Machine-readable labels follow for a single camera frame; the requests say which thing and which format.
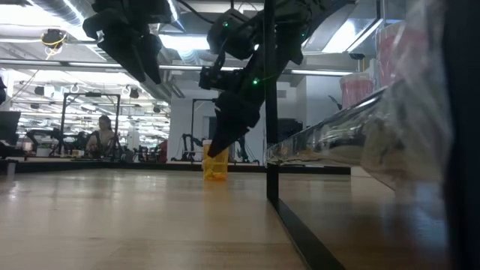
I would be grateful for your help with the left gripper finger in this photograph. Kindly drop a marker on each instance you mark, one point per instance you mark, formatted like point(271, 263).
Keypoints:
point(153, 60)
point(127, 56)

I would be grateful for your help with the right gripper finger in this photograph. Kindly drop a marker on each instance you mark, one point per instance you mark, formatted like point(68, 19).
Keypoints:
point(232, 129)

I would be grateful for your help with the large orange pill bottle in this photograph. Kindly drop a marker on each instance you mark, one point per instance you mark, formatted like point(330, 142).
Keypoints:
point(217, 168)

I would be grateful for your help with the small pink pill bottle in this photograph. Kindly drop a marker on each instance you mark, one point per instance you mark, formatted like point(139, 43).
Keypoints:
point(356, 92)
point(390, 48)

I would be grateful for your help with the black background robot arm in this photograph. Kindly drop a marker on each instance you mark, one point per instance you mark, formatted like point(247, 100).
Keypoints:
point(189, 144)
point(243, 150)

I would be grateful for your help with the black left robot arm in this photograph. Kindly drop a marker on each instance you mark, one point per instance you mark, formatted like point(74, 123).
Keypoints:
point(112, 11)

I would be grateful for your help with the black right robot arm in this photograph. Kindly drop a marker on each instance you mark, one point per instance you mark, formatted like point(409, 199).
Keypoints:
point(232, 33)

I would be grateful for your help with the grey door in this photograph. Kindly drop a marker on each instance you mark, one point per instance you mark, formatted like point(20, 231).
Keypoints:
point(211, 127)

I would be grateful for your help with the overhead light bar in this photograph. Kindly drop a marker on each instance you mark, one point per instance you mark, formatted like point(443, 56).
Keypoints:
point(56, 63)

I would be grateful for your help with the person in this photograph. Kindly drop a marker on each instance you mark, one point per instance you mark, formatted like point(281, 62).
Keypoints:
point(101, 137)

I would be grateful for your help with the black computer monitor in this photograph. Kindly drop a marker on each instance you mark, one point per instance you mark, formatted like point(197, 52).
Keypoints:
point(9, 127)

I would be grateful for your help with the clear plastic sheet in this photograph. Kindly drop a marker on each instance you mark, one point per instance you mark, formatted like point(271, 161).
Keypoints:
point(375, 131)

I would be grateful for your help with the black robot station frame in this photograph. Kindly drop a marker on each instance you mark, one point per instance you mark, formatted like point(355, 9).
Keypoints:
point(90, 94)
point(192, 112)

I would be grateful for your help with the wooden shelf with black frame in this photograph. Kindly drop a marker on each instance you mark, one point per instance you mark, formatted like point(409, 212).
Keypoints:
point(272, 150)

